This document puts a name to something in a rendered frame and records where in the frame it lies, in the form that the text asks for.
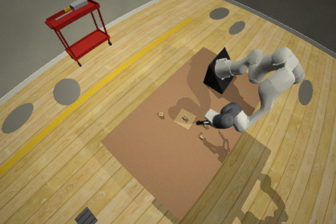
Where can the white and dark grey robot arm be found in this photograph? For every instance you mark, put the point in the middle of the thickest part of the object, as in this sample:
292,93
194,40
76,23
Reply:
288,72

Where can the tan square mat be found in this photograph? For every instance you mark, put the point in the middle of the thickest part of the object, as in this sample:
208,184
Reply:
185,123

